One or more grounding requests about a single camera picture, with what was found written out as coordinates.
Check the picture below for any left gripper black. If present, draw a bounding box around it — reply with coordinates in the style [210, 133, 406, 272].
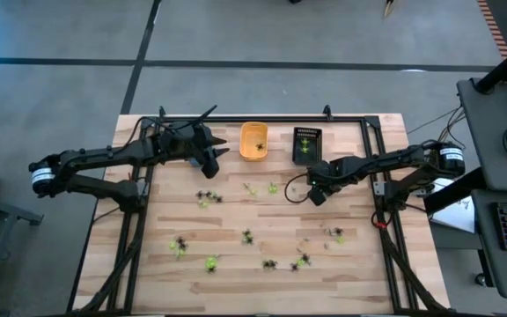
[165, 122, 231, 165]

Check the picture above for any black slotted plastic basket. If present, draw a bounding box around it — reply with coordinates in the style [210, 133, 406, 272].
[291, 127, 324, 166]

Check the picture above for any yellow plastic bin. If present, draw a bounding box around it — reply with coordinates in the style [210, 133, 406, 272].
[239, 122, 269, 162]

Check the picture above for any black diagonal desk beam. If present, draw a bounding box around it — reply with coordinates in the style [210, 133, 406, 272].
[422, 166, 486, 216]

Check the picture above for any white paper sheet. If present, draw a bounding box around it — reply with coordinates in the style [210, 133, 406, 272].
[427, 178, 477, 234]

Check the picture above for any large grey desk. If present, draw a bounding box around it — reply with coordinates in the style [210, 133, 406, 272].
[456, 77, 507, 193]

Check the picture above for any grey keyboard desk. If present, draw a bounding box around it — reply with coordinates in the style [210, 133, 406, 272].
[471, 188, 507, 301]

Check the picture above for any black diagonal pole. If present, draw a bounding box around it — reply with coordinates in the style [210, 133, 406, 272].
[474, 33, 507, 94]

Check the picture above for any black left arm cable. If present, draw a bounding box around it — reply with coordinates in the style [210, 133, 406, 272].
[134, 104, 219, 133]

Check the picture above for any black cable loop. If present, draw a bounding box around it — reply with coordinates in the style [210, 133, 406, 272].
[370, 210, 391, 230]

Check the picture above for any black cable bundle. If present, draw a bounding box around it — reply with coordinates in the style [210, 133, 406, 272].
[407, 105, 468, 153]

